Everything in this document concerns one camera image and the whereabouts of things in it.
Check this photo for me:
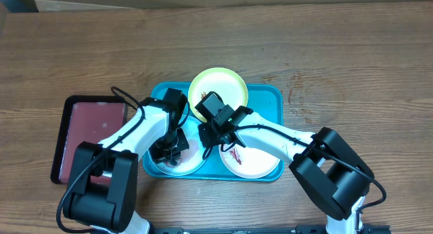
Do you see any green and yellow sponge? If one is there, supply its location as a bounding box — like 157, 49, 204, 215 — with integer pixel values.
165, 155, 182, 168

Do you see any yellow-green plate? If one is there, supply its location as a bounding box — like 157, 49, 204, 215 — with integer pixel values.
188, 68, 248, 122

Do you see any white plate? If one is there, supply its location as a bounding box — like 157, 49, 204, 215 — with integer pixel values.
219, 144, 280, 179

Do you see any dark red water tray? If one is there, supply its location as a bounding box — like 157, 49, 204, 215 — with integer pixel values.
50, 95, 128, 184

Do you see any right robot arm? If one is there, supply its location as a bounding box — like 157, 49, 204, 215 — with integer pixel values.
196, 105, 386, 233

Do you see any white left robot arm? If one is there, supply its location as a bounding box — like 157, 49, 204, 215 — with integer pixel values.
56, 94, 189, 233

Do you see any light blue plate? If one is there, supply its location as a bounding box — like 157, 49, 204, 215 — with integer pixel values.
143, 116, 205, 177

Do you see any teal plastic serving tray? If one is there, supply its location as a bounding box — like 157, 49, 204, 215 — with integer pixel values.
142, 82, 283, 181

